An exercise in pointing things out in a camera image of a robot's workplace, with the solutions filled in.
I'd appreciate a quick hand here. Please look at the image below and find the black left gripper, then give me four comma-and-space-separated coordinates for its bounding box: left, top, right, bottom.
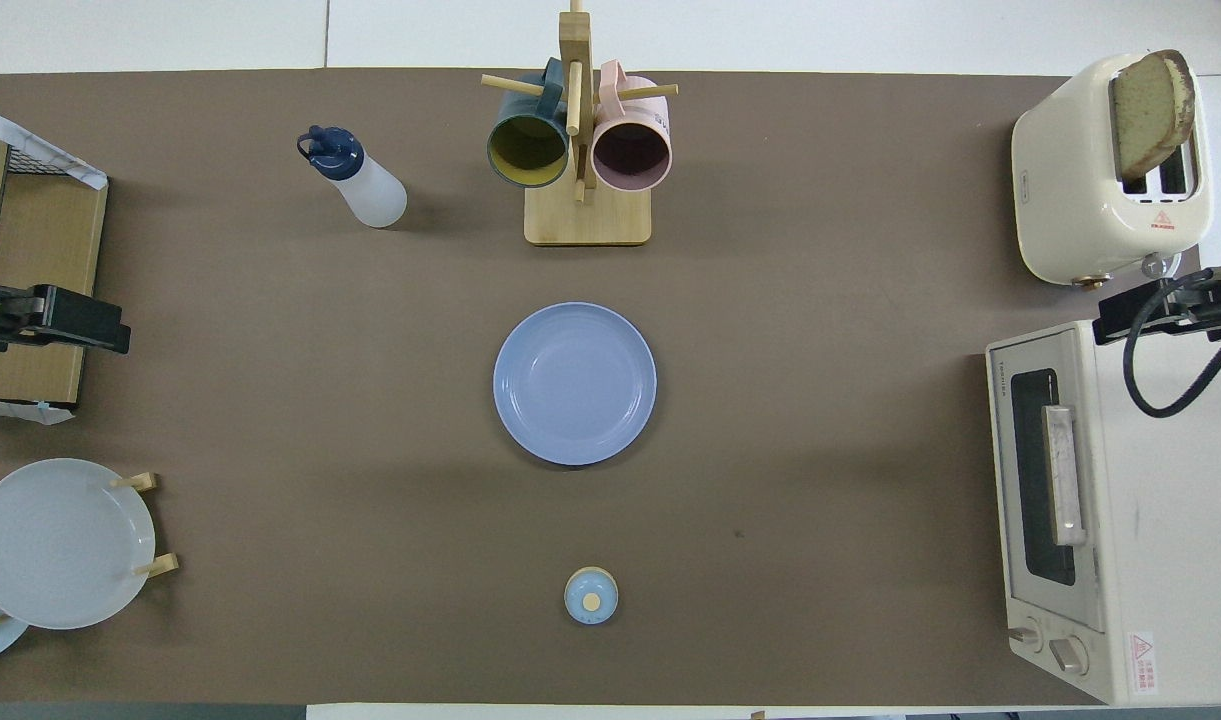
0, 268, 131, 356

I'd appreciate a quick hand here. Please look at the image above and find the toasted bread slice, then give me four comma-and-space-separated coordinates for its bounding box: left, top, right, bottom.
1110, 50, 1196, 183

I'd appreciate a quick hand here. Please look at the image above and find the translucent squeeze bottle navy cap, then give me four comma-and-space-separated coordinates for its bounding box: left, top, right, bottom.
297, 125, 408, 229

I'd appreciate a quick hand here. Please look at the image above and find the wooden plate rack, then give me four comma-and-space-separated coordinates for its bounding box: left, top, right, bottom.
0, 472, 179, 629

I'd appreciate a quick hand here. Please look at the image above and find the pale grey plate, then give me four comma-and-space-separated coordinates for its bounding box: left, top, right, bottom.
0, 458, 157, 630

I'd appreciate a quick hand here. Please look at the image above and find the periwinkle blue dinner plate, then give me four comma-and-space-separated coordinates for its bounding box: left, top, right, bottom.
493, 302, 658, 467

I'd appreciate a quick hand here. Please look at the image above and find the white paper with blue tape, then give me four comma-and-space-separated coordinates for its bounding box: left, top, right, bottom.
0, 395, 76, 426

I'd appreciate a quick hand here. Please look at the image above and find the cream two-slot toaster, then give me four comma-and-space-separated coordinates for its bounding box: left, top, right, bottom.
1011, 53, 1214, 289

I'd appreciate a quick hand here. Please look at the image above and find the white checkered cloth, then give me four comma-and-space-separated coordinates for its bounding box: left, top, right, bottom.
0, 103, 108, 191

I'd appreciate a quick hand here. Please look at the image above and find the white toaster oven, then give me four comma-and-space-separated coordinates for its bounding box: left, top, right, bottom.
985, 320, 1221, 706

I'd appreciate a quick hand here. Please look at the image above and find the brown table mat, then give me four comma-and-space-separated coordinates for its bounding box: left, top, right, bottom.
0, 68, 1203, 706

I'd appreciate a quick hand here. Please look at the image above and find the dark teal mug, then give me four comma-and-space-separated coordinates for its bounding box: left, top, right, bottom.
486, 57, 571, 189

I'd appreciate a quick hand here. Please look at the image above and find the wooden mug tree stand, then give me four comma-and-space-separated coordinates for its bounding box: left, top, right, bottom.
481, 0, 679, 246

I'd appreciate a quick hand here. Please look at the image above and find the pink ribbed mug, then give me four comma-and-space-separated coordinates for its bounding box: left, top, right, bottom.
591, 60, 673, 193

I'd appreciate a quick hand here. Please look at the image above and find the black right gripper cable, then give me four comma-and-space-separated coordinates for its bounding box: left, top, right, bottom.
1123, 268, 1221, 418

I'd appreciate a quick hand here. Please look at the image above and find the wooden shelf with wire frame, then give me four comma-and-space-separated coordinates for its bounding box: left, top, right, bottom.
0, 130, 109, 406

